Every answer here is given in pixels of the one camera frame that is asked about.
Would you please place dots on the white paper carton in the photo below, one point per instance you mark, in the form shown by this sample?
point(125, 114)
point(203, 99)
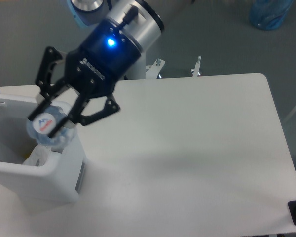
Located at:
point(38, 157)

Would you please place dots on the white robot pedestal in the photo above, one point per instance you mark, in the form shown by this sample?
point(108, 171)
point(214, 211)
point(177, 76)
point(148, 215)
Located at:
point(143, 71)

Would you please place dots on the yellow white trash in bin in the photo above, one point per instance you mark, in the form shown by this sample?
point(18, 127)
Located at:
point(25, 155)

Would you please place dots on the white trash can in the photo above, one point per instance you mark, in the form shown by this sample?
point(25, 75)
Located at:
point(31, 168)

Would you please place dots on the blue plastic bag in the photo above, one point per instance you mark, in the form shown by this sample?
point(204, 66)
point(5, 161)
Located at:
point(269, 14)

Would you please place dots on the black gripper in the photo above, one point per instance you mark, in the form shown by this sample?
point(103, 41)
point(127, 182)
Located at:
point(105, 56)

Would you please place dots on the clear plastic water bottle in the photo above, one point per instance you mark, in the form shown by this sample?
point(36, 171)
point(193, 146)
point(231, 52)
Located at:
point(44, 123)

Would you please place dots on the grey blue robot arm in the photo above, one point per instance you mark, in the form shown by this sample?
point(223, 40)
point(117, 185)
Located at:
point(144, 27)

